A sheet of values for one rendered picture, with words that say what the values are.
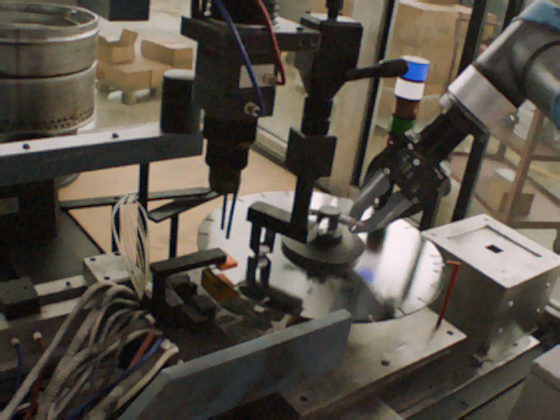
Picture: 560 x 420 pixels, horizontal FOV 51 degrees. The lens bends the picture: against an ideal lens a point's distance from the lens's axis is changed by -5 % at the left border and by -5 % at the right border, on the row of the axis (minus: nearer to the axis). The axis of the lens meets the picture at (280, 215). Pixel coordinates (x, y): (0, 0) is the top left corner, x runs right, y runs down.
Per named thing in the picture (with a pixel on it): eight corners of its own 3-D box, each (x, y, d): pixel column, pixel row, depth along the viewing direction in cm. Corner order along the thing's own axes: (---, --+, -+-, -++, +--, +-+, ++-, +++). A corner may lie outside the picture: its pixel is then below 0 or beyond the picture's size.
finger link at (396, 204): (341, 239, 76) (393, 187, 72) (352, 229, 81) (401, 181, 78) (358, 257, 75) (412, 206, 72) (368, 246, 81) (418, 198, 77)
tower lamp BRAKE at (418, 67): (410, 73, 101) (414, 55, 100) (430, 81, 98) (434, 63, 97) (392, 73, 99) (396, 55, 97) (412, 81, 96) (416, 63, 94)
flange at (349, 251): (381, 259, 80) (385, 242, 79) (311, 275, 74) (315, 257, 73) (331, 220, 88) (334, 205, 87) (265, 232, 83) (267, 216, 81)
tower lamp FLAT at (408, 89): (407, 91, 103) (410, 74, 101) (426, 99, 100) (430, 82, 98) (388, 92, 100) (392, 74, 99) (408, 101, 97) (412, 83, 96)
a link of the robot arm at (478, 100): (471, 66, 73) (519, 112, 72) (445, 93, 75) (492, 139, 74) (468, 63, 66) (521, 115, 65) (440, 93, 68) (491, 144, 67)
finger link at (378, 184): (323, 221, 76) (374, 169, 73) (335, 212, 82) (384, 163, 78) (341, 239, 76) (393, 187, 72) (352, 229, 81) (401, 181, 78)
